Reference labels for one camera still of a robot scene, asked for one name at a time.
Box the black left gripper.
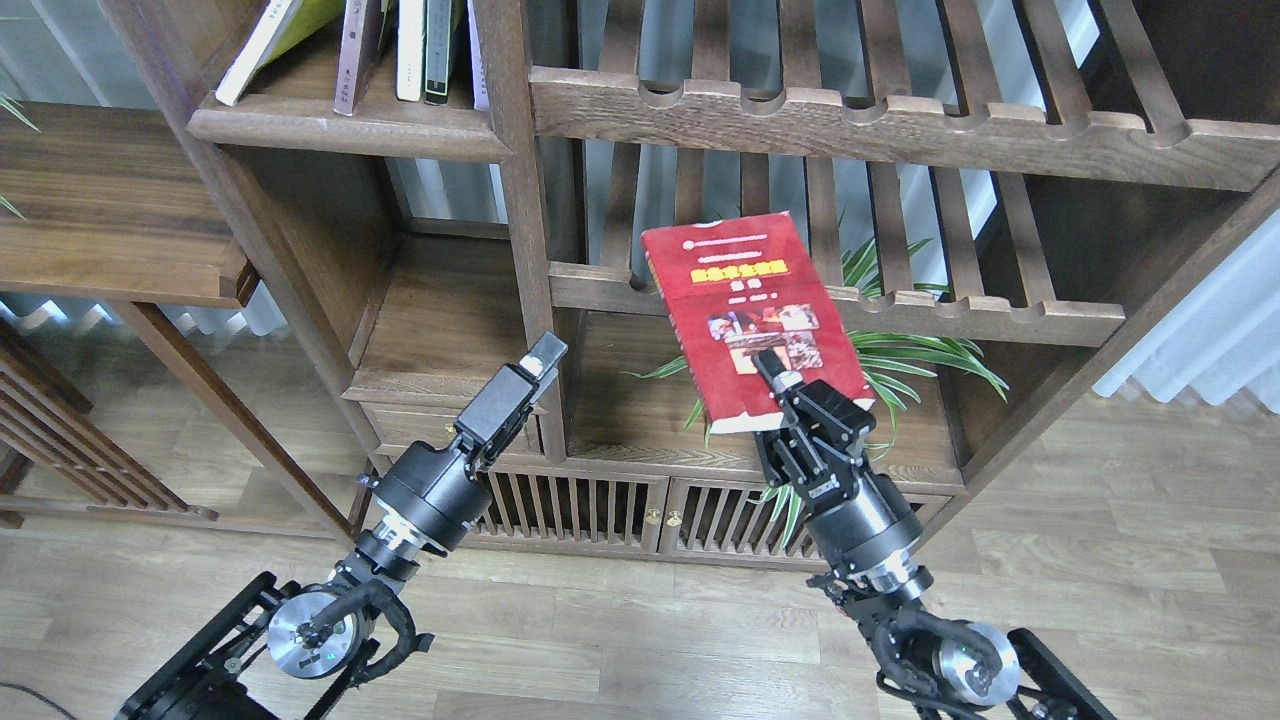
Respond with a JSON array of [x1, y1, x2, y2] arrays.
[[360, 332, 568, 556]]

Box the maroon book white characters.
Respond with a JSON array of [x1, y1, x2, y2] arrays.
[[333, 0, 397, 117]]

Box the spider plant green leaves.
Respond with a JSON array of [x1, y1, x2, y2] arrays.
[[627, 236, 1009, 543]]

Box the wooden side table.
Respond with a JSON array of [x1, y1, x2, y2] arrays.
[[3, 102, 367, 542]]

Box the black floor cable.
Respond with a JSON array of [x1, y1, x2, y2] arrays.
[[0, 683, 79, 720]]

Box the white curtain right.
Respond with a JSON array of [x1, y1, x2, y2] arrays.
[[1092, 213, 1279, 413]]

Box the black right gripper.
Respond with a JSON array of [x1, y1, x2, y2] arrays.
[[751, 348, 925, 591]]

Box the yellow green book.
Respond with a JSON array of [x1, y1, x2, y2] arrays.
[[214, 1, 346, 106]]

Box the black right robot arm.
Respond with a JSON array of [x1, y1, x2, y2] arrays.
[[754, 351, 1111, 719]]

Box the white upright book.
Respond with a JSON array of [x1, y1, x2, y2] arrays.
[[396, 0, 428, 102]]

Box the dark wooden bookshelf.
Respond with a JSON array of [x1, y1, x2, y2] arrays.
[[102, 1, 1277, 565]]

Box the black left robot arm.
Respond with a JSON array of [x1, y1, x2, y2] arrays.
[[118, 333, 567, 719]]

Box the pale upright book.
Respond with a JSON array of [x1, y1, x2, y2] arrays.
[[466, 0, 490, 111]]

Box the red book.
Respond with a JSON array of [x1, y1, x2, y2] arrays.
[[641, 211, 876, 434]]

